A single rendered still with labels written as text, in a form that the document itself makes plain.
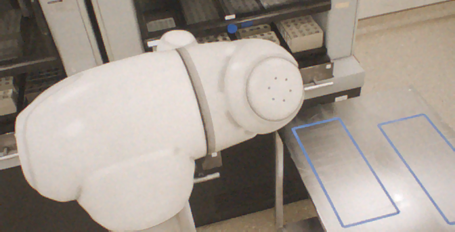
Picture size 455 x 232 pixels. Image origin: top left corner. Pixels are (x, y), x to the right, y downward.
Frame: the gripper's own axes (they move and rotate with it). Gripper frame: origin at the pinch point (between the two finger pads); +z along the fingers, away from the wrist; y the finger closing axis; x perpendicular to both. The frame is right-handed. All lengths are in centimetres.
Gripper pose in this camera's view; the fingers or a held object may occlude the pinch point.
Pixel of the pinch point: (198, 161)
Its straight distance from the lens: 135.2
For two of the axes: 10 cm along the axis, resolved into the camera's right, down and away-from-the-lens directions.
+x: 2.5, 6.3, -7.4
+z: 0.7, 7.5, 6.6
